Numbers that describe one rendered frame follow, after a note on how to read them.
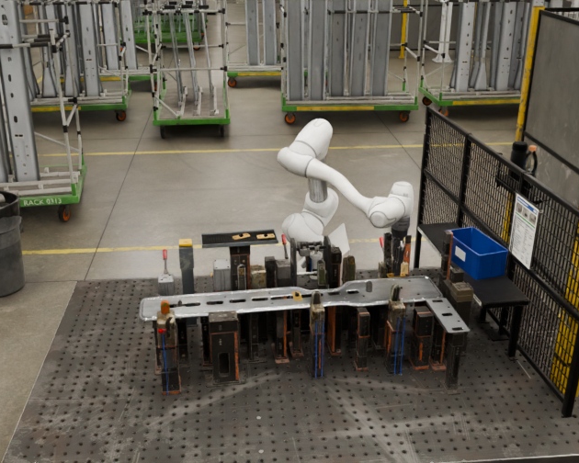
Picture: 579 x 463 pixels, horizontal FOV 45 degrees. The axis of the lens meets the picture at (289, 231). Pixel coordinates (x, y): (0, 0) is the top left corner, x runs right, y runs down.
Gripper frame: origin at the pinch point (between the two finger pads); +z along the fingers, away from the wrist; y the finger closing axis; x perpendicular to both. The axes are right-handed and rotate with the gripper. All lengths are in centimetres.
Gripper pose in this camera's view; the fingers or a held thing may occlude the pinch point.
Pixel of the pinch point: (396, 267)
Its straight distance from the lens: 323.9
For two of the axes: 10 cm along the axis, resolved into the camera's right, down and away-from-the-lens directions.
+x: 9.9, -0.6, 1.4
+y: 1.6, 4.0, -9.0
